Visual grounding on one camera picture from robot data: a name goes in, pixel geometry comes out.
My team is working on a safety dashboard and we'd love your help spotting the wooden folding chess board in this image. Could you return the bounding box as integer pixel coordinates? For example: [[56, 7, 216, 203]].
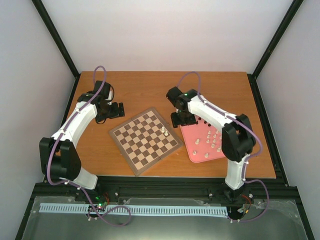
[[109, 107, 184, 177]]

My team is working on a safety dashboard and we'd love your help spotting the purple cable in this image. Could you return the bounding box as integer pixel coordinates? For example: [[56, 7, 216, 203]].
[[44, 65, 132, 227], [177, 71, 270, 223]]

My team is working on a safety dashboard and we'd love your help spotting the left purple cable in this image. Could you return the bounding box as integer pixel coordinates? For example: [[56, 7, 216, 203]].
[[44, 65, 132, 227]]

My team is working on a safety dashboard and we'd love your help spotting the light blue cable duct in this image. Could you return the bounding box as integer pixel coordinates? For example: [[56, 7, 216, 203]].
[[38, 203, 228, 218]]

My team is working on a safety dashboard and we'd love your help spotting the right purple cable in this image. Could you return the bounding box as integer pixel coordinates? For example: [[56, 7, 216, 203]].
[[177, 71, 270, 223]]

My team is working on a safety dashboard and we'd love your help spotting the pink rubber tray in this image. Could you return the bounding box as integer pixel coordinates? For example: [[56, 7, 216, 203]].
[[180, 116, 225, 163]]

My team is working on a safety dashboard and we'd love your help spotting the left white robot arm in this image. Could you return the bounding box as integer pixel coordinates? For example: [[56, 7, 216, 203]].
[[39, 81, 125, 202]]

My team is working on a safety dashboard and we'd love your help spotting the black aluminium frame rail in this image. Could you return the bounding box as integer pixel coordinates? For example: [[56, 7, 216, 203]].
[[32, 175, 298, 204]]

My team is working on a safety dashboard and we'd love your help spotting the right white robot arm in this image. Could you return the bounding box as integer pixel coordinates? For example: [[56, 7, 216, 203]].
[[166, 86, 257, 191]]

